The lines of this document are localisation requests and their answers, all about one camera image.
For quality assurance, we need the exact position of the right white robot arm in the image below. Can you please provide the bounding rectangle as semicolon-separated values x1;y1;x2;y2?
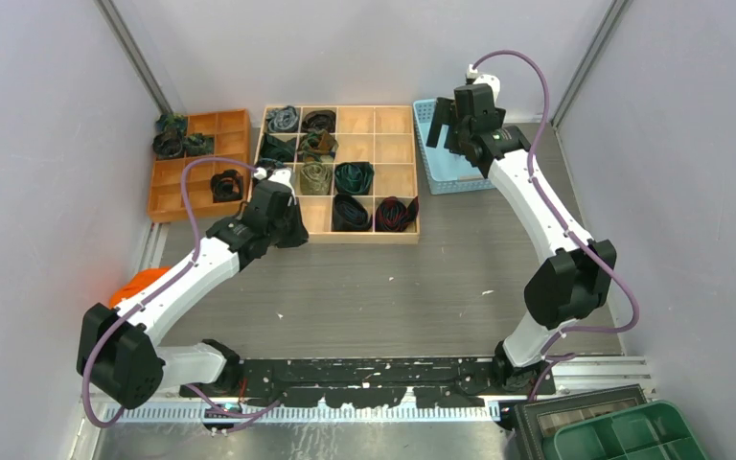
425;83;616;394

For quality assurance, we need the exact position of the orange cloth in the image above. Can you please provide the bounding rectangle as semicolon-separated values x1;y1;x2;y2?
108;267;170;309

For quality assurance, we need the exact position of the black rolled tie orange tray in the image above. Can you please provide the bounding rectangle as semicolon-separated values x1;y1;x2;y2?
210;169;243;203

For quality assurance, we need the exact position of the dark green rolled tie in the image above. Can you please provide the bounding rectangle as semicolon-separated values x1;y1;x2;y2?
333;161;375;196

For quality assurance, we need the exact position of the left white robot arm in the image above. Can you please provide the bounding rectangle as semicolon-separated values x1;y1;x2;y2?
77;169;308;410

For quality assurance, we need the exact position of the olive rolled tie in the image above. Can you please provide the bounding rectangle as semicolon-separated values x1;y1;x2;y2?
298;162;334;196

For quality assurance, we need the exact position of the green brown patterned rolled tie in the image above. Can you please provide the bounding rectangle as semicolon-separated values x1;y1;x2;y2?
297;129;338;163

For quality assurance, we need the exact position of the grey blue rolled tie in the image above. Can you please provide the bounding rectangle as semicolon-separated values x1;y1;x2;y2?
264;105;300;133

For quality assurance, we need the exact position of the light blue plastic basket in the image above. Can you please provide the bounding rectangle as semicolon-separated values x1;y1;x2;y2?
413;99;495;195

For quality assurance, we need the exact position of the red blue striped rolled tie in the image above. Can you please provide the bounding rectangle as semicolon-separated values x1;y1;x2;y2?
375;196;420;233

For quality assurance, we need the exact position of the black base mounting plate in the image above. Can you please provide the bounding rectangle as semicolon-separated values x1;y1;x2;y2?
198;356;555;409

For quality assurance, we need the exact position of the green plastic organizer box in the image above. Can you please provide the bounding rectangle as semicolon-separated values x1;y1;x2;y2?
541;400;708;460

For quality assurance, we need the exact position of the dark patterned rolled tie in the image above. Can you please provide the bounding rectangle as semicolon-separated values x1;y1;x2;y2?
151;129;184;161

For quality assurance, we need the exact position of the light wooden grid tray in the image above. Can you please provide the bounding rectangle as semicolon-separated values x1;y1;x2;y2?
254;104;421;244

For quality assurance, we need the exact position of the dark teal rolled tie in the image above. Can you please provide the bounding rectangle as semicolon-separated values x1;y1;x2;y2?
258;133;297;163

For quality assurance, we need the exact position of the orange wooden grid tray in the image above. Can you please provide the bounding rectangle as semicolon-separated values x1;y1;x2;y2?
147;109;251;223

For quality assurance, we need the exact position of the teal rolled tie corner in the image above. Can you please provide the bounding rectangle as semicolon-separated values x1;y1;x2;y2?
154;113;188;135

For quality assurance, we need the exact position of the dark framed box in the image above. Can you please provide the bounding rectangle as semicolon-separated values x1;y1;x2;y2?
501;384;648;459

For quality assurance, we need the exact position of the aluminium rail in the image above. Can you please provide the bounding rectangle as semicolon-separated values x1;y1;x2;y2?
92;355;657;430

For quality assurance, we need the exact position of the dark brown rolled tie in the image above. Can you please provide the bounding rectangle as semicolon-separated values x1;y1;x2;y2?
301;109;336;133

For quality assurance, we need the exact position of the dark navy rolled tie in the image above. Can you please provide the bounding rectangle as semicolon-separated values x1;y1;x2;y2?
332;194;373;232

